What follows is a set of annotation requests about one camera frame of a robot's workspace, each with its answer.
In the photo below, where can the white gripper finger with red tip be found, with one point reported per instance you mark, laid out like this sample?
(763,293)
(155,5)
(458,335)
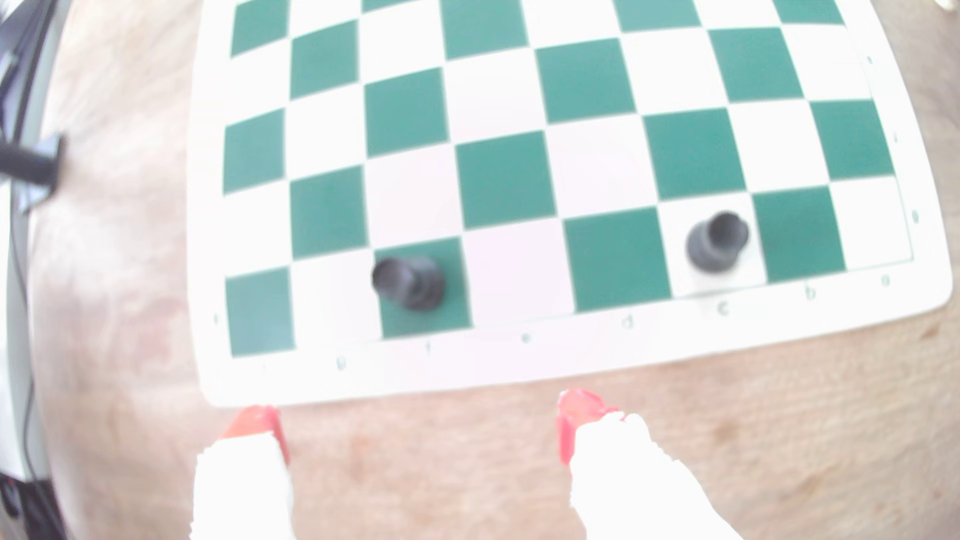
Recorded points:
(637,487)
(241,487)

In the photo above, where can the black chess piece round head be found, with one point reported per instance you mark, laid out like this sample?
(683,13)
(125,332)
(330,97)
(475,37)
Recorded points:
(412,285)

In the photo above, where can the black rook chess piece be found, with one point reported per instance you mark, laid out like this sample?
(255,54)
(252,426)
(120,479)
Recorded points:
(715,244)

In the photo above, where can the green and white chess mat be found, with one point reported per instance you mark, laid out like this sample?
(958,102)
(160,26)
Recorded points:
(585,165)

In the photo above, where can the black clamp bar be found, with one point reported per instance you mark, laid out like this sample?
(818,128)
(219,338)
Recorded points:
(30,161)

